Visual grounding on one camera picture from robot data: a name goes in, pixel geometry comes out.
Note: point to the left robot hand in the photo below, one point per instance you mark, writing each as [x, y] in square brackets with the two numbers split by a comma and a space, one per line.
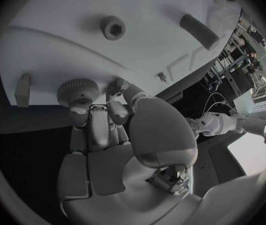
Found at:
[192, 124]

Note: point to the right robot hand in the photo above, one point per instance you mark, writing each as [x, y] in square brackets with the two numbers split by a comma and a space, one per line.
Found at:
[114, 165]

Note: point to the grey gear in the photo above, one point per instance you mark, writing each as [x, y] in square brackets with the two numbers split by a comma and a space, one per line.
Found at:
[76, 87]

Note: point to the white task board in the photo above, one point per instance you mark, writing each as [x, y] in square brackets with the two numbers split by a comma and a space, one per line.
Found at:
[76, 50]

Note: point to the small grey peg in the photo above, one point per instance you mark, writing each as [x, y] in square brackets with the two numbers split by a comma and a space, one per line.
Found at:
[162, 76]

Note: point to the metal equipment rack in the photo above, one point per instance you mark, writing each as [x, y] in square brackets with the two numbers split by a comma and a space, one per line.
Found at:
[238, 60]

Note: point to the grey long cylinder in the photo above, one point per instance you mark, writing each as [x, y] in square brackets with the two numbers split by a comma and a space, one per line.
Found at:
[198, 32]

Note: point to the grey upright block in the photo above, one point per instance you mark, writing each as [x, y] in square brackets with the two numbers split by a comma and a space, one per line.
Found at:
[22, 90]

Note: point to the grey round plug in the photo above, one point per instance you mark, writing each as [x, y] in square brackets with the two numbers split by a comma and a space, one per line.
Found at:
[112, 27]

